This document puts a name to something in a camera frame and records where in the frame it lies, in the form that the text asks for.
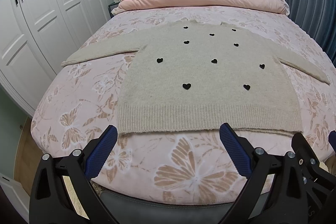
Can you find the white wardrobe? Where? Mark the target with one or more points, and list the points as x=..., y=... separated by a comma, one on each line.
x=37, y=36

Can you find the beige knit sweater black hearts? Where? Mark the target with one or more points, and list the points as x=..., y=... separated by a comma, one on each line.
x=189, y=76

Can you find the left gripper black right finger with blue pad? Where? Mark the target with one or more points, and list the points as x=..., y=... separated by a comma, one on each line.
x=287, y=199

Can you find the pink butterfly bedspread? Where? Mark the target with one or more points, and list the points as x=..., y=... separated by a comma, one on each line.
x=188, y=168

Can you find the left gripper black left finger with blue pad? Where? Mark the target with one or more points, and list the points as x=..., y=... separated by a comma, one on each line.
x=50, y=201

